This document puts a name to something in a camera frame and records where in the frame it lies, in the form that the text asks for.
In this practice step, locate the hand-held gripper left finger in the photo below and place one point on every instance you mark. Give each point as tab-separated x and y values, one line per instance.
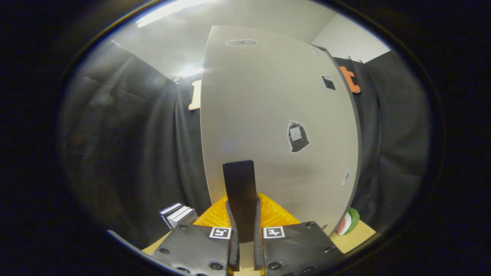
231	184

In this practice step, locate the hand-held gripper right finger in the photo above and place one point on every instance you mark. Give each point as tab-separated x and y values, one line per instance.
247	184

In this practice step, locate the grey shoe cabinet door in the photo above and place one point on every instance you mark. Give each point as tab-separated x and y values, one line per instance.
268	99

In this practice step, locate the grey shoe cabinet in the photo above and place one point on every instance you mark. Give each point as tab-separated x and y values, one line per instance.
359	132

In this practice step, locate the watermelon slice toy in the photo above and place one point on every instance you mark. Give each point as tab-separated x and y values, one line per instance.
348	222

